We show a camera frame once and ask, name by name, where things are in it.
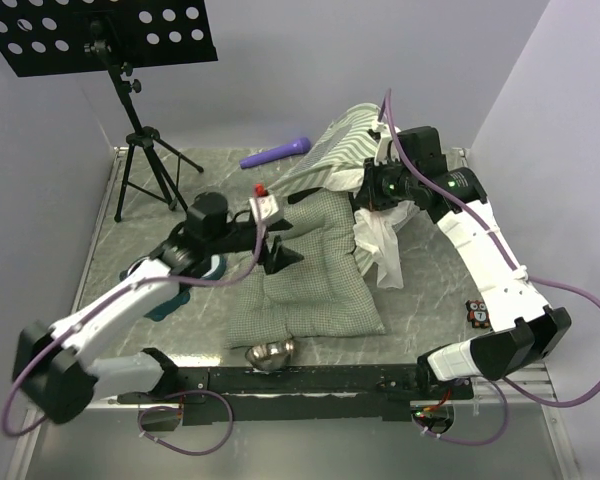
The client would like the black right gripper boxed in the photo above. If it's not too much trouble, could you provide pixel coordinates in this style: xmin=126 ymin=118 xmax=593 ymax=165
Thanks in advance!
xmin=355 ymin=154 xmax=419 ymax=212

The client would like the grey checked cushion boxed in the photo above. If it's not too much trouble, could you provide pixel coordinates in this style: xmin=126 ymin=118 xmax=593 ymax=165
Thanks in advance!
xmin=226 ymin=189 xmax=385 ymax=348

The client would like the stainless steel bowl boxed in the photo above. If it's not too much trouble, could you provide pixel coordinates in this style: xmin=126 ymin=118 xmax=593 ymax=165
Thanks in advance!
xmin=245 ymin=339 xmax=296 ymax=373

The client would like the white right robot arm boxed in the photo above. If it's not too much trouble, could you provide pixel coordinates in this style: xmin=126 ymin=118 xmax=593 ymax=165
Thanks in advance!
xmin=352 ymin=121 xmax=571 ymax=399

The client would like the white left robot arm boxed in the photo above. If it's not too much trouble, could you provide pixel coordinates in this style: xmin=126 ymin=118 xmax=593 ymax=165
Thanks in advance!
xmin=12 ymin=192 xmax=303 ymax=424

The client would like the teal double pet feeder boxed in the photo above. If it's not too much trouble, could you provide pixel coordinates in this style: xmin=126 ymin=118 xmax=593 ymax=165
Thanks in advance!
xmin=119 ymin=255 xmax=227 ymax=322

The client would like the purple plastic microphone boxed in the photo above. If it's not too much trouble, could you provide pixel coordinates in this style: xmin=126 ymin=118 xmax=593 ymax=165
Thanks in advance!
xmin=239 ymin=137 xmax=312 ymax=169

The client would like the red owl number tag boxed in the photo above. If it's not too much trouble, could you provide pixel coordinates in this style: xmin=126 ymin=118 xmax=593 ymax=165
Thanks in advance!
xmin=465 ymin=300 xmax=491 ymax=329

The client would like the black perforated music stand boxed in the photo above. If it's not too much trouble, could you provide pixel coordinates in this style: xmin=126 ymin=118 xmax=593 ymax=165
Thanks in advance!
xmin=0 ymin=1 xmax=218 ymax=209

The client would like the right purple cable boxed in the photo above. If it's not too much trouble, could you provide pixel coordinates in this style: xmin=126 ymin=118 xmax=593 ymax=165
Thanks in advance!
xmin=379 ymin=88 xmax=600 ymax=446

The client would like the purple cable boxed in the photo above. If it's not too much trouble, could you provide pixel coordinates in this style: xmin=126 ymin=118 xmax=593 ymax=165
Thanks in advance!
xmin=0 ymin=219 xmax=269 ymax=455
xmin=379 ymin=88 xmax=600 ymax=446

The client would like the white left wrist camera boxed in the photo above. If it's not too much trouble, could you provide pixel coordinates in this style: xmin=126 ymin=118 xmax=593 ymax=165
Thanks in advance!
xmin=249 ymin=184 xmax=284 ymax=226

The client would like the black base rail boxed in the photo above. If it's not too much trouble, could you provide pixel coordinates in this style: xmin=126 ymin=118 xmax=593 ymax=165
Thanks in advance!
xmin=117 ymin=364 xmax=474 ymax=426

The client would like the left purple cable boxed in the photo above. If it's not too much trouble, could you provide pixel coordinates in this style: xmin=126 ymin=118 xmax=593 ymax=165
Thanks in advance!
xmin=0 ymin=219 xmax=269 ymax=455

